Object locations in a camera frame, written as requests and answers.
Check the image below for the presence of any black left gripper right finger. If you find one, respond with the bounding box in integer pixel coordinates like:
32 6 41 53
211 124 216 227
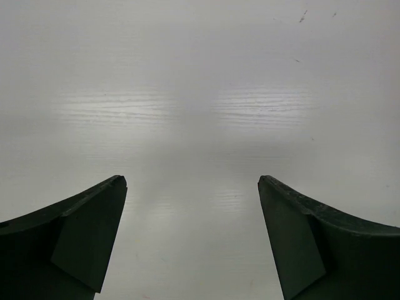
257 176 399 299

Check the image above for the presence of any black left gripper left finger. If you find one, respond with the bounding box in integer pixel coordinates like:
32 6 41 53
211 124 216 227
1 175 127 299

